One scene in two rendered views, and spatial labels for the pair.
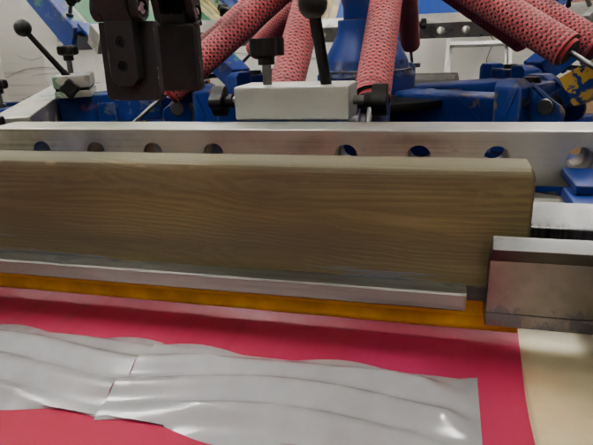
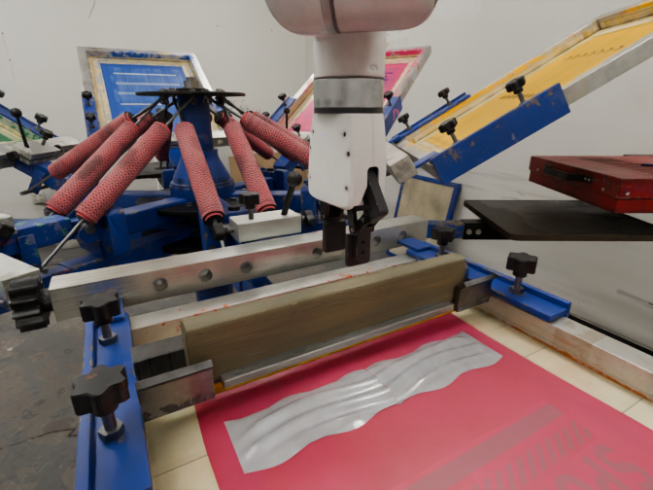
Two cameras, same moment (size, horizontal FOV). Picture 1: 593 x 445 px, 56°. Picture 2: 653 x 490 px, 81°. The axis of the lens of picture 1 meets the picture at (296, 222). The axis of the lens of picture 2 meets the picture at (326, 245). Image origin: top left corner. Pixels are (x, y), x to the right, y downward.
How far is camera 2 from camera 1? 0.43 m
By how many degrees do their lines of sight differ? 42
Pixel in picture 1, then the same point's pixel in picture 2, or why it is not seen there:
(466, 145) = not seen: hidden behind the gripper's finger
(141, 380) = (395, 382)
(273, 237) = (392, 305)
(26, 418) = (379, 419)
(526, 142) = (386, 232)
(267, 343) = (395, 349)
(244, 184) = (384, 287)
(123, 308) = (317, 365)
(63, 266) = (306, 355)
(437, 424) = (479, 348)
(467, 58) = not seen: hidden behind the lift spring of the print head
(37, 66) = not seen: outside the picture
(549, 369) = (471, 320)
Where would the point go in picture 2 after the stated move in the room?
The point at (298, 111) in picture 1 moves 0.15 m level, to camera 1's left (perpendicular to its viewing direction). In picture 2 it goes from (276, 231) to (201, 253)
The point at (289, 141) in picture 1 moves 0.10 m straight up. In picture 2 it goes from (290, 251) to (288, 196)
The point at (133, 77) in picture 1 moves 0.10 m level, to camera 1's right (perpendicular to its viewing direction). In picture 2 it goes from (365, 256) to (414, 236)
